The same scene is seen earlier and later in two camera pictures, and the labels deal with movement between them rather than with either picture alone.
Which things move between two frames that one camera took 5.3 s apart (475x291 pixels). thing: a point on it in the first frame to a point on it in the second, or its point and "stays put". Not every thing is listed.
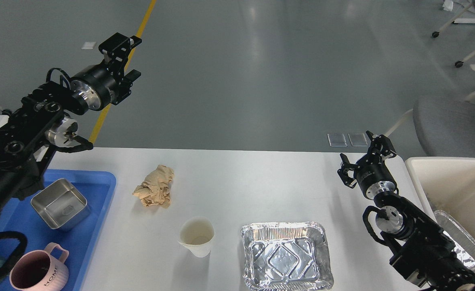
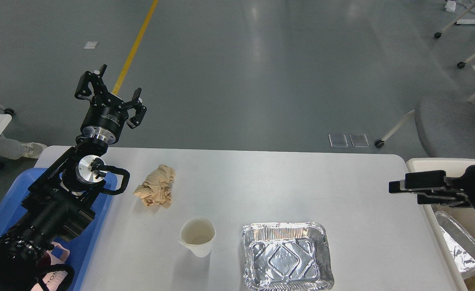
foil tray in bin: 466,247 stays put
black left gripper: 94,83 to 107,114
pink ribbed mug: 34,270 stays put
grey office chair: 448,127 stays put
